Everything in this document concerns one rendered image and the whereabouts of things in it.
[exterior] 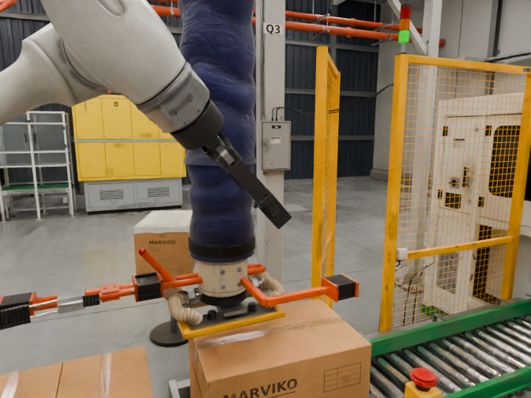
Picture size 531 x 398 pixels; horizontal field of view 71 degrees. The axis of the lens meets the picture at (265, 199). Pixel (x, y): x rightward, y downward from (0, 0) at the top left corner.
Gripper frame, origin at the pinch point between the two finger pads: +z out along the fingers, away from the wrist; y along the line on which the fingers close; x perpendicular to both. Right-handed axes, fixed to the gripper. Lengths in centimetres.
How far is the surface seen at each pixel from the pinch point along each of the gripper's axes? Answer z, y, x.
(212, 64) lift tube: -6, -56, 16
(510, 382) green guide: 165, 2, 29
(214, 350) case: 62, -36, -47
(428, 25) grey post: 164, -249, 243
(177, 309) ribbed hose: 36, -35, -41
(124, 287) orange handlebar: 25, -47, -50
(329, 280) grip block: 57, -21, -1
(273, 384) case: 72, -18, -37
